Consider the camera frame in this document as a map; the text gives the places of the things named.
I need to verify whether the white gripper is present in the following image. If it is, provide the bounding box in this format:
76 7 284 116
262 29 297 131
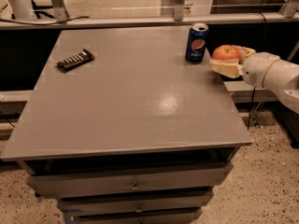
209 45 280 88

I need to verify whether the red apple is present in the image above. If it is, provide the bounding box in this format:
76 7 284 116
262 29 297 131
212 45 240 61

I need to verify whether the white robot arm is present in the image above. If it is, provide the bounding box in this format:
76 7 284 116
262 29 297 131
209 45 299 113

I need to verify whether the blue pepsi can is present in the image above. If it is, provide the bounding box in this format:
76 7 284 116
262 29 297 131
185 22 209 63

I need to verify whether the grey drawer cabinet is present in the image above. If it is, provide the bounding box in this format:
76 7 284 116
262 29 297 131
0 25 253 224

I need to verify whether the black snack bar wrapper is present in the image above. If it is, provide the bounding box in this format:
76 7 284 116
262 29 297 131
57 49 94 72

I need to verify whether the bottom grey drawer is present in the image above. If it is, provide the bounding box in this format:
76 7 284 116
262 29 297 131
64 208 202 224

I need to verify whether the grey drawer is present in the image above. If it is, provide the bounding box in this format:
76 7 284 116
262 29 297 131
58 189 214 217
27 162 233 198
64 208 202 224

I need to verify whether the middle grey drawer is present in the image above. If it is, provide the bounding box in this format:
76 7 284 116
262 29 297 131
58 189 214 217

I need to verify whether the top grey drawer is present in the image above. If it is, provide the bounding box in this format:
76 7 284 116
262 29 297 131
27 162 233 198

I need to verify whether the white pipe background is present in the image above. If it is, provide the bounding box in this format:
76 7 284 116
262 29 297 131
7 0 36 20

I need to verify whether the grey metal rail frame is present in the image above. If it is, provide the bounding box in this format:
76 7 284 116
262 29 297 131
1 0 298 29

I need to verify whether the black cable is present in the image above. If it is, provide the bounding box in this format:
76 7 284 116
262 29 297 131
0 15 91 26

